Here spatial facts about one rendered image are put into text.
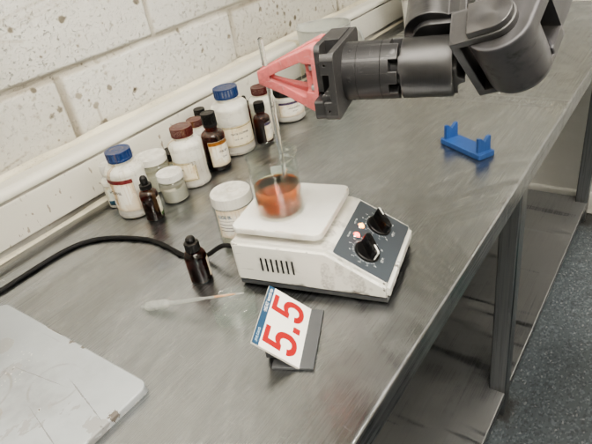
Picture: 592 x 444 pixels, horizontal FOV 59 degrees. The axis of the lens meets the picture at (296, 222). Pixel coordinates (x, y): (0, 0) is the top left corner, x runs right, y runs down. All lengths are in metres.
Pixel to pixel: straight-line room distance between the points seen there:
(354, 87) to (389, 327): 0.26
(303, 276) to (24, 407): 0.33
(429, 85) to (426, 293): 0.25
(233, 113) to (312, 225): 0.45
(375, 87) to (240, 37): 0.79
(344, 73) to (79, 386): 0.43
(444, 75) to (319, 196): 0.24
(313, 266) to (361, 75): 0.23
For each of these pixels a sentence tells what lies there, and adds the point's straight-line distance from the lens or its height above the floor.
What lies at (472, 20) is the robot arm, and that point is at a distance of 0.49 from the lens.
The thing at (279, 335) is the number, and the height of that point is 0.77.
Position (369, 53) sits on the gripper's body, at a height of 1.03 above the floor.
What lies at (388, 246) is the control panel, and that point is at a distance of 0.66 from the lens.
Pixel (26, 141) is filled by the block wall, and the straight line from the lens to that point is 0.98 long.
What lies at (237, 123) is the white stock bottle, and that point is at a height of 0.82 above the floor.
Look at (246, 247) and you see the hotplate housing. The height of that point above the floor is 0.81.
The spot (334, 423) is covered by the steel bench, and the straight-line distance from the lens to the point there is 0.53.
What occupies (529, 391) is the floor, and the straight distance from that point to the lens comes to 1.55.
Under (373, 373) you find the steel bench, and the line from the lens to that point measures 0.56.
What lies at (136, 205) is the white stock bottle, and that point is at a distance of 0.91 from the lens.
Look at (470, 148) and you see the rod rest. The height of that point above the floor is 0.76.
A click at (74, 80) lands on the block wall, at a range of 1.02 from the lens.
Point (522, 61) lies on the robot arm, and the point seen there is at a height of 1.02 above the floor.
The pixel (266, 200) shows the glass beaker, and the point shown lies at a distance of 0.63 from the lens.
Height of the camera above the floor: 1.17
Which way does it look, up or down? 32 degrees down
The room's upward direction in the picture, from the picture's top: 10 degrees counter-clockwise
